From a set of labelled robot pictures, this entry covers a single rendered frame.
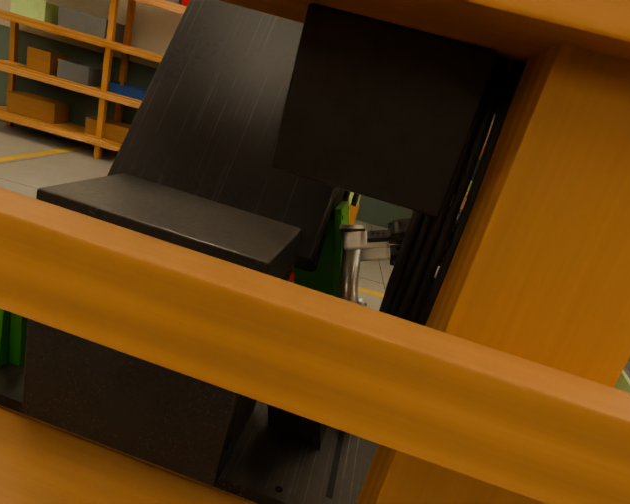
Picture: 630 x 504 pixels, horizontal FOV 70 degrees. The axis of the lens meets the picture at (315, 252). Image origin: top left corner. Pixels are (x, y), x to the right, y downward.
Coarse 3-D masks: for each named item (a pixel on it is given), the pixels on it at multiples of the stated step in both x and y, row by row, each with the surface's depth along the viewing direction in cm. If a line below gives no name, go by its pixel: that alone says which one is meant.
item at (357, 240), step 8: (352, 232) 70; (360, 232) 70; (344, 240) 70; (352, 240) 69; (360, 240) 69; (344, 248) 69; (352, 248) 69; (360, 248) 69; (368, 248) 69; (376, 248) 69
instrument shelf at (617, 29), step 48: (240, 0) 49; (288, 0) 42; (336, 0) 36; (384, 0) 32; (432, 0) 29; (480, 0) 27; (528, 0) 27; (576, 0) 26; (624, 0) 26; (528, 48) 34; (624, 48) 27
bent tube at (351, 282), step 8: (344, 224) 71; (344, 232) 71; (344, 256) 69; (352, 256) 69; (360, 256) 70; (344, 264) 69; (352, 264) 68; (344, 272) 68; (352, 272) 68; (344, 280) 67; (352, 280) 67; (344, 288) 67; (352, 288) 67; (344, 296) 67; (352, 296) 67
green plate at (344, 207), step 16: (336, 208) 72; (336, 224) 73; (336, 240) 73; (320, 256) 76; (336, 256) 74; (304, 272) 77; (320, 272) 77; (336, 272) 75; (320, 288) 77; (336, 288) 76
